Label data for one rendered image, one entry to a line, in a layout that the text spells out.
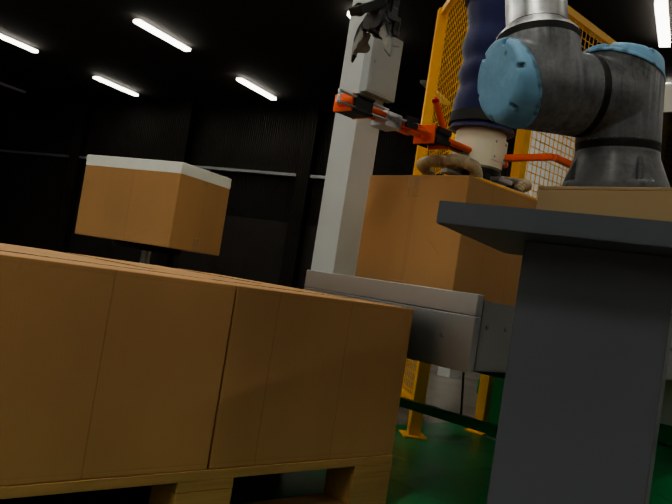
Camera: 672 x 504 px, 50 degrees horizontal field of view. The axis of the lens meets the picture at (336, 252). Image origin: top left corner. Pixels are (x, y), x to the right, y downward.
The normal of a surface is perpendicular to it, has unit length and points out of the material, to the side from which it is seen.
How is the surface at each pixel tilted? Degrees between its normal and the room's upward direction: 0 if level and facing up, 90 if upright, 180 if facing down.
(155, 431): 90
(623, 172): 72
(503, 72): 100
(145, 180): 90
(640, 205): 90
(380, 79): 90
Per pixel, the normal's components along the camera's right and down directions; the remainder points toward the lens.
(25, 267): 0.68, 0.07
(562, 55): 0.25, -0.18
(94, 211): -0.43, -0.11
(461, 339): -0.72, -0.14
